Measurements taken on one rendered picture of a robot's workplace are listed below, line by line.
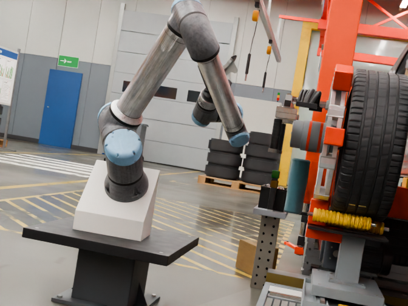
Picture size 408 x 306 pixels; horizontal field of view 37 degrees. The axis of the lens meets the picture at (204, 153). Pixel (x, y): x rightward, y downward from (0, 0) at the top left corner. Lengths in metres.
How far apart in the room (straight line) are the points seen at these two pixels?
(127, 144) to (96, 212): 0.33
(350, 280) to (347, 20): 1.34
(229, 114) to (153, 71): 0.36
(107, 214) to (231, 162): 8.67
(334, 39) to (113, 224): 1.52
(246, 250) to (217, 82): 1.68
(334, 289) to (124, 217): 0.93
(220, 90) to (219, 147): 8.79
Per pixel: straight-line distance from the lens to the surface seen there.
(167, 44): 2.37
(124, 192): 2.58
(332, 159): 2.56
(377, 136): 2.52
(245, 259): 3.83
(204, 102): 2.61
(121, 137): 2.49
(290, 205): 2.92
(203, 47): 2.24
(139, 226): 2.55
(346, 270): 2.83
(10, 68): 12.07
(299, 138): 2.77
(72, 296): 2.68
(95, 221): 2.59
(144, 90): 2.48
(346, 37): 3.30
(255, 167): 11.07
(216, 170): 11.18
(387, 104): 2.58
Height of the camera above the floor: 0.74
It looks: 1 degrees down
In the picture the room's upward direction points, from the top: 9 degrees clockwise
